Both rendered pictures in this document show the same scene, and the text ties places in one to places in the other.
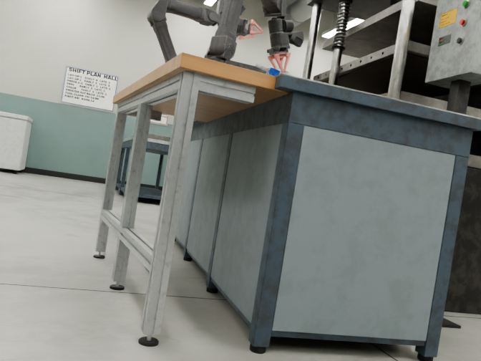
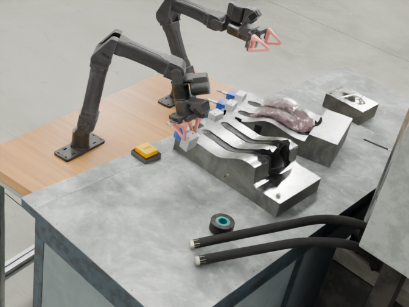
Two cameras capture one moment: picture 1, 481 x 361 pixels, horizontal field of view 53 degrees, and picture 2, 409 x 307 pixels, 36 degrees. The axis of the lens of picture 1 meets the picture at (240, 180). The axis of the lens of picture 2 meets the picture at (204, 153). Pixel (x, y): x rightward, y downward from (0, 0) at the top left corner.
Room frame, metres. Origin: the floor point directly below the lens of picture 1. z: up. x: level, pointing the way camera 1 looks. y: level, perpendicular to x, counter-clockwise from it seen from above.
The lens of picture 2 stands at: (0.82, -1.61, 2.08)
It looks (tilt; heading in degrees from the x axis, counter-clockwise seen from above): 33 degrees down; 52
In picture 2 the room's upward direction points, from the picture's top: 12 degrees clockwise
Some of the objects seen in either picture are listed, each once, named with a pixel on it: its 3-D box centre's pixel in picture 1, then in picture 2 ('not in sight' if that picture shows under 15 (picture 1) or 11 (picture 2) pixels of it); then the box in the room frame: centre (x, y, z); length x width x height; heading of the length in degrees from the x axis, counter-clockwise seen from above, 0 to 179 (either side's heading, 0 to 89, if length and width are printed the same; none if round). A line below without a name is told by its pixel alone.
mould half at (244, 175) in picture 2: not in sight; (248, 155); (2.15, -0.17, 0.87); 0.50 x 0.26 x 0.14; 106
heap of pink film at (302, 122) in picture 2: not in sight; (285, 112); (2.46, 0.01, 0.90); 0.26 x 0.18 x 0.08; 123
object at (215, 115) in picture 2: not in sight; (206, 112); (2.13, 0.11, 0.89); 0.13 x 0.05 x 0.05; 106
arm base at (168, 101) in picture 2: not in sight; (178, 90); (2.17, 0.38, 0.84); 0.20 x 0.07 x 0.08; 24
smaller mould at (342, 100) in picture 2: not in sight; (350, 105); (2.92, 0.07, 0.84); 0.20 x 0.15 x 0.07; 106
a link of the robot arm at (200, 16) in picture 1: (182, 16); (193, 17); (2.17, 0.37, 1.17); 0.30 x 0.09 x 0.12; 114
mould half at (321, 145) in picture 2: not in sight; (284, 120); (2.47, 0.01, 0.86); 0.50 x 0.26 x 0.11; 123
